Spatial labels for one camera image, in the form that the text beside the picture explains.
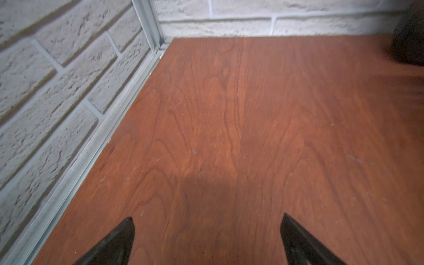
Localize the black plastic tool case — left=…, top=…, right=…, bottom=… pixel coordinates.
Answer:
left=392, top=1, right=424, bottom=66

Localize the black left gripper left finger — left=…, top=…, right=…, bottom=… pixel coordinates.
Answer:
left=75, top=217, right=135, bottom=265

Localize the aluminium corner frame post left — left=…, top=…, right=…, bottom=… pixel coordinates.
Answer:
left=132, top=0, right=165, bottom=54

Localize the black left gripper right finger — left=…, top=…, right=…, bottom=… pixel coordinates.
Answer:
left=280, top=213, right=345, bottom=265

